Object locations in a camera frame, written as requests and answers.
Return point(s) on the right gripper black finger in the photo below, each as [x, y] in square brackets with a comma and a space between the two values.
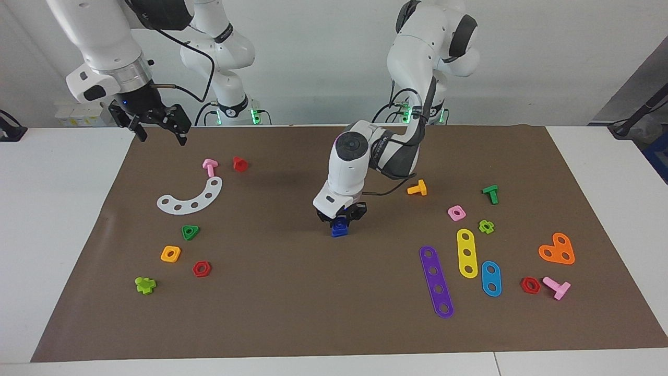
[139, 131]
[181, 137]

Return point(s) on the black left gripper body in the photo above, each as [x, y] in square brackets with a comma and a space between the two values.
[358, 210]

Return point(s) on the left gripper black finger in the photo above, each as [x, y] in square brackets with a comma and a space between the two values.
[351, 220]
[330, 222]

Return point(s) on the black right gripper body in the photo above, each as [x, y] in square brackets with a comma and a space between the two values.
[141, 107]

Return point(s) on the blue square bolt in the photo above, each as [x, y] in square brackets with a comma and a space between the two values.
[339, 233]

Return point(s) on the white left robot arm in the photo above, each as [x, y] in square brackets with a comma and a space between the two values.
[349, 172]

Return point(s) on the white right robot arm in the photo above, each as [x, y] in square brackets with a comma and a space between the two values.
[99, 36]

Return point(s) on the pink plastic screw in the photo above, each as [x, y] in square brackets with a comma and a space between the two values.
[210, 167]
[557, 287]

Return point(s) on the white power strip box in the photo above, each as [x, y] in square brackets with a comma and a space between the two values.
[78, 115]

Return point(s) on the orange plastic screw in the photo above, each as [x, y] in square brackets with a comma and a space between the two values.
[417, 188]

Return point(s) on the red plastic screw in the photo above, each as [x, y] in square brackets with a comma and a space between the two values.
[240, 164]

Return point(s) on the white curved hole plate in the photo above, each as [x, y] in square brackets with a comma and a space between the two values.
[201, 201]

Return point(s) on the brown table mat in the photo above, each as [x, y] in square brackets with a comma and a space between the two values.
[313, 292]

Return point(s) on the pink square nut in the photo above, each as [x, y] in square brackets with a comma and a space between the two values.
[452, 214]

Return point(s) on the green triangle nut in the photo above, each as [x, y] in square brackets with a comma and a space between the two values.
[191, 236]

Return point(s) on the purple four-hole plate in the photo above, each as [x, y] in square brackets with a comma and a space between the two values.
[436, 279]

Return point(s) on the yellow three-hole plate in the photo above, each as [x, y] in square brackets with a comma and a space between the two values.
[466, 245]

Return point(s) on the orange square nut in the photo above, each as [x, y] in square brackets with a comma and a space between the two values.
[165, 256]

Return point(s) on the lime cross nut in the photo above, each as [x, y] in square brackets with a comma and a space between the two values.
[481, 226]

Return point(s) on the black clamp device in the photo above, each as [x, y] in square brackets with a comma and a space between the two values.
[10, 131]

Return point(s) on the red hex nut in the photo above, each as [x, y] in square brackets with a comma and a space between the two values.
[524, 287]
[207, 270]

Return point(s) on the green plastic screw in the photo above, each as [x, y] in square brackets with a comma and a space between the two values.
[491, 194]

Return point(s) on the blue two-hole plate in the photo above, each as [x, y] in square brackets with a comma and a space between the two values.
[491, 279]

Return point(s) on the lime cross-head screw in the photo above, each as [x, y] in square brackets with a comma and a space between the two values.
[145, 285]

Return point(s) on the orange heart plate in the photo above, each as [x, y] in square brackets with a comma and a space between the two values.
[557, 249]

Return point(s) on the black stand pole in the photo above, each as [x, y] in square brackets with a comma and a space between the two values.
[639, 112]

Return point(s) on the blue crate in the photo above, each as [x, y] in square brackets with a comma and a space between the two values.
[658, 156]

